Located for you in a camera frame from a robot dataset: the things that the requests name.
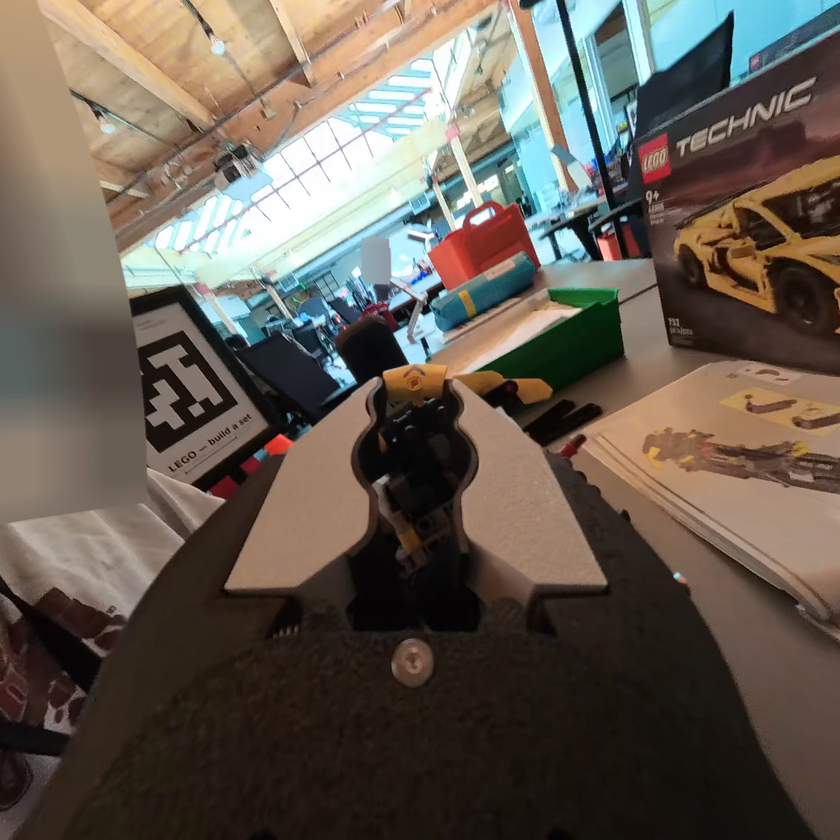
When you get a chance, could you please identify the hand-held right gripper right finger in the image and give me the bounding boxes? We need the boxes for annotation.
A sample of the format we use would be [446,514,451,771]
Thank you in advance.
[449,379,609,595]

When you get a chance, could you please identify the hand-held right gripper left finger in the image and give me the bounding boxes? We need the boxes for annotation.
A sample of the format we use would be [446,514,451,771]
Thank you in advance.
[224,379,388,595]

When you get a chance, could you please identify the yellow emblem lego tile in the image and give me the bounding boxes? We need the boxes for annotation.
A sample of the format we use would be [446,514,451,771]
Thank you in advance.
[382,365,449,403]

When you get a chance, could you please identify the lego car chassis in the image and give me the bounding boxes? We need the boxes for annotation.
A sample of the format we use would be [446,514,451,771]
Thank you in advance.
[354,367,589,580]

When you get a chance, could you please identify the lego instruction booklet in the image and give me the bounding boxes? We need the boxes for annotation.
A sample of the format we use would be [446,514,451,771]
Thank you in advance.
[581,360,840,642]

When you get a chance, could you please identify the long black lego beam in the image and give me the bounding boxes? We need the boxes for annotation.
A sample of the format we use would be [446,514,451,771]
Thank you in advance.
[521,399,578,442]
[535,402,605,448]

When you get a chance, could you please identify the yellow car lego box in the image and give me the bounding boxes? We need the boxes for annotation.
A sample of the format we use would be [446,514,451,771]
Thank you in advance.
[633,29,840,376]

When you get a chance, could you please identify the silver laptop stand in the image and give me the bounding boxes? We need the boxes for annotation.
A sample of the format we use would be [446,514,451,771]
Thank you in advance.
[390,276,434,343]

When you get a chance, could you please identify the blue plastic package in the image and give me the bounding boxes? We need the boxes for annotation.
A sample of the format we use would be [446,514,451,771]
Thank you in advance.
[430,252,536,333]

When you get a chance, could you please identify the flat white paper bag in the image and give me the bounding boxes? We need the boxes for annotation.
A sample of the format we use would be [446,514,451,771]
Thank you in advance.
[441,292,586,370]

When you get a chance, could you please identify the white printed sign board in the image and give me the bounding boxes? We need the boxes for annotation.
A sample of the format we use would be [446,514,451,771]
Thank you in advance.
[129,285,277,488]

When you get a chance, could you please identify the red tote bag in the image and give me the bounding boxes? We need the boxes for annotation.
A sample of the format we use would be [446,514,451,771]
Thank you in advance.
[461,200,543,273]

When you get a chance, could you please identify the green plastic bin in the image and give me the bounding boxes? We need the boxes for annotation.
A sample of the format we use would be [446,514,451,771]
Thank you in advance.
[459,287,625,396]

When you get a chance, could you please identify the black metal pole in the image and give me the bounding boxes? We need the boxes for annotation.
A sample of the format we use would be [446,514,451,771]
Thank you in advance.
[554,0,632,206]

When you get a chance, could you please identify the black mesh office chair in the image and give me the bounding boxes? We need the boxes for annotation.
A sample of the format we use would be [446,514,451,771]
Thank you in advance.
[633,10,736,133]

